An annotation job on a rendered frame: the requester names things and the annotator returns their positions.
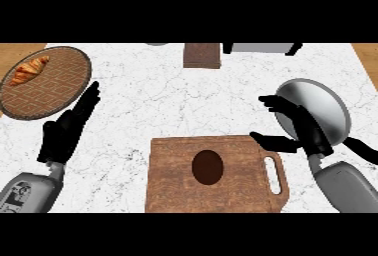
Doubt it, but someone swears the brown wooden cutting board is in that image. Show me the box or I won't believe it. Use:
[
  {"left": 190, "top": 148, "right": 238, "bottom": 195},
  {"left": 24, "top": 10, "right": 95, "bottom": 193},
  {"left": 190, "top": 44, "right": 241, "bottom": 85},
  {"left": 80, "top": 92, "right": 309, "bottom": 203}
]
[{"left": 144, "top": 134, "right": 290, "bottom": 214}]

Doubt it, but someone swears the grey appliance with black legs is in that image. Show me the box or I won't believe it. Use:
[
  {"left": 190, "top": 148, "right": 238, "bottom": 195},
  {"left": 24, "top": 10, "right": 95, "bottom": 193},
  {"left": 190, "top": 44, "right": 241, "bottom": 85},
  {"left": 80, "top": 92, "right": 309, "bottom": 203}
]
[{"left": 222, "top": 43, "right": 305, "bottom": 57}]

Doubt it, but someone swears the round brown patterned placemat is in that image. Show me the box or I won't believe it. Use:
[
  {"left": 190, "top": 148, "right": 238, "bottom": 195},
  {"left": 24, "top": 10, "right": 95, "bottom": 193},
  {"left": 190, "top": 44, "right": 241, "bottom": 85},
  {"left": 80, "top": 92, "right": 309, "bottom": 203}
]
[{"left": 0, "top": 45, "right": 94, "bottom": 121}]

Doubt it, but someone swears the grey pan with black handle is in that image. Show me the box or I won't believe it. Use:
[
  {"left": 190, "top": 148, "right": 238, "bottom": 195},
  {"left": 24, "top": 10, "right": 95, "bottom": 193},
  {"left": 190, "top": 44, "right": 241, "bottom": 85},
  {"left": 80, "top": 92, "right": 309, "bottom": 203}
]
[{"left": 274, "top": 78, "right": 378, "bottom": 166}]

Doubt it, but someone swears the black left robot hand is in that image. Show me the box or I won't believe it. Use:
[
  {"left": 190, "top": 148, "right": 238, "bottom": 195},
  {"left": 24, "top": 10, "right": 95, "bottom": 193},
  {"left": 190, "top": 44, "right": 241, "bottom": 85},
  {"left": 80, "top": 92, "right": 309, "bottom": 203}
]
[{"left": 37, "top": 80, "right": 102, "bottom": 165}]

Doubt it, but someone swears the brown wooden block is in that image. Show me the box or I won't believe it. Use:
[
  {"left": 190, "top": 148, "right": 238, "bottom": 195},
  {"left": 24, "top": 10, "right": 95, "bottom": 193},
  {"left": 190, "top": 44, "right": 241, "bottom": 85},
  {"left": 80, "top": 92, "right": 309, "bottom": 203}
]
[{"left": 184, "top": 43, "right": 224, "bottom": 70}]

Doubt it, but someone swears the dark brown cupcake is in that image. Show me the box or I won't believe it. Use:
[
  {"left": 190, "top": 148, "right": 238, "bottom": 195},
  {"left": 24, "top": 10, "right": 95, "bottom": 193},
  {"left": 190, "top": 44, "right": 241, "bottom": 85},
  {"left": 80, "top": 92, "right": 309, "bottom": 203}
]
[{"left": 191, "top": 149, "right": 226, "bottom": 186}]

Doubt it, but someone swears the golden croissant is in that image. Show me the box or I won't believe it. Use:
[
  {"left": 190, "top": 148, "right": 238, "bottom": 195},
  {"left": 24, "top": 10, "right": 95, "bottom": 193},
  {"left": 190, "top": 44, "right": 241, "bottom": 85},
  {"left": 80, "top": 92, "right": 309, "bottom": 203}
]
[{"left": 9, "top": 55, "right": 52, "bottom": 87}]

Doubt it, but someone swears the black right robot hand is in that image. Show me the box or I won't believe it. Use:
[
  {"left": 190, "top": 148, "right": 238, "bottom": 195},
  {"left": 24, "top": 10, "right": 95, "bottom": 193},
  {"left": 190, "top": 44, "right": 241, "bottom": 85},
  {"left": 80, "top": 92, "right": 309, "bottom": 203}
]
[{"left": 249, "top": 94, "right": 336, "bottom": 157}]

